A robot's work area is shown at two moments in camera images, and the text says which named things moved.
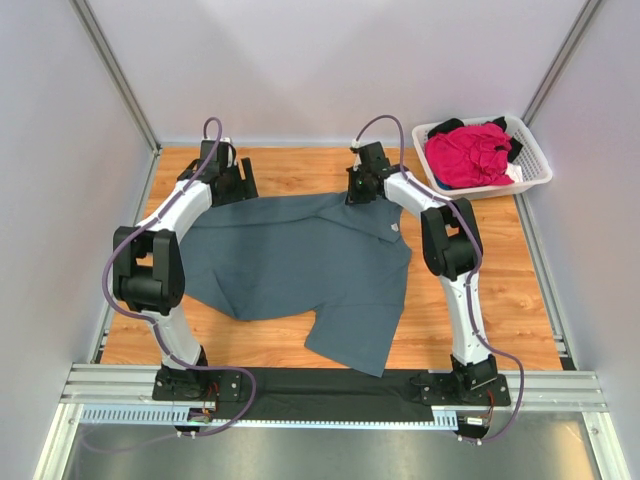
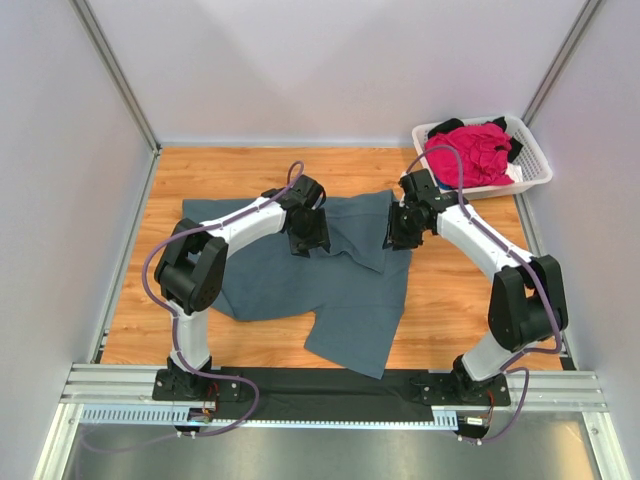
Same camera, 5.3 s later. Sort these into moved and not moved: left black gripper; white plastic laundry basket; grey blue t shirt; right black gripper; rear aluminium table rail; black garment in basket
Moved: left black gripper; right black gripper
Not moved: rear aluminium table rail; grey blue t shirt; black garment in basket; white plastic laundry basket
